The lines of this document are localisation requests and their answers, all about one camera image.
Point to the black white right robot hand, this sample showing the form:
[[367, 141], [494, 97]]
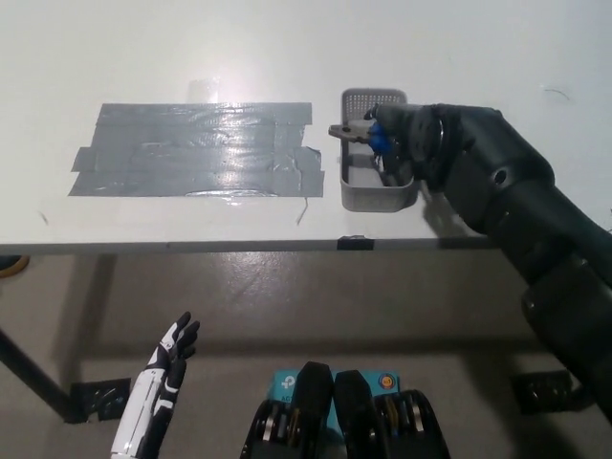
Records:
[[406, 129]]

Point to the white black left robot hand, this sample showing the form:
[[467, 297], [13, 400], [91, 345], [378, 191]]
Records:
[[143, 397]]

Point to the black floor tape patch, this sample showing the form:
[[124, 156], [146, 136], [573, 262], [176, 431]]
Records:
[[538, 392], [98, 399]]

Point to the grey perforated plastic basket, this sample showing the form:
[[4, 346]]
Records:
[[373, 196]]

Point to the black diagonal table leg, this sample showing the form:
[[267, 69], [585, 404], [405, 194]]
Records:
[[38, 380]]

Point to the small black tape strip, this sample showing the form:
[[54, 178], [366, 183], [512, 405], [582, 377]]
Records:
[[355, 243]]

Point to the yellow black round object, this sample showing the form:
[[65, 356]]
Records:
[[12, 268]]

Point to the grey duct tape patch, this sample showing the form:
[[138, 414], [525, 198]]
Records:
[[191, 148]]

